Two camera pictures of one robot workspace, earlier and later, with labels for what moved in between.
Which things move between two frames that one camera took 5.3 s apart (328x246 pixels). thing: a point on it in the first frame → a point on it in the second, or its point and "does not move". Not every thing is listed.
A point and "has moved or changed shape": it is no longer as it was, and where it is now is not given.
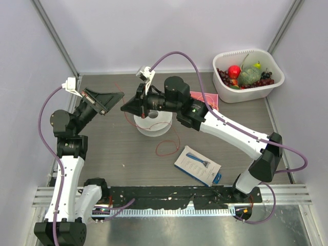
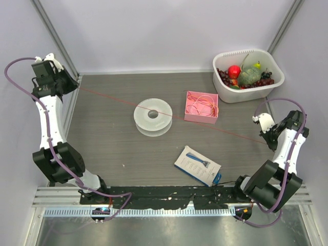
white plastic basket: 242,59 does not move
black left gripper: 103,101 → 72,84
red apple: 233,72 does not move
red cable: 148,129 has moved or changed shape
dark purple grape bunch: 266,75 does not move
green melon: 249,76 does not move
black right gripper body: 152,101 → 270,136
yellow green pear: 258,65 does not move
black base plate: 139,197 does not move
